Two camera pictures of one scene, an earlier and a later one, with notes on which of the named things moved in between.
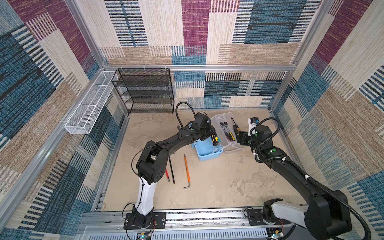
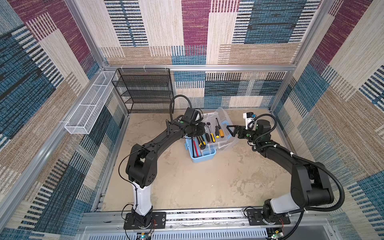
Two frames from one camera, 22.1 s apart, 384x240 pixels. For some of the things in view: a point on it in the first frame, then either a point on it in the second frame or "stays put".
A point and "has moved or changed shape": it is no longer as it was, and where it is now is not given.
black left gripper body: [205, 133] -> [196, 130]
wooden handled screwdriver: [238, 129] -> [221, 132]
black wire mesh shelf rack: [145, 89] stays put
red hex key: [168, 176] -> [196, 148]
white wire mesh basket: [86, 112] stays put
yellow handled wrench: [225, 123] has moved or changed shape
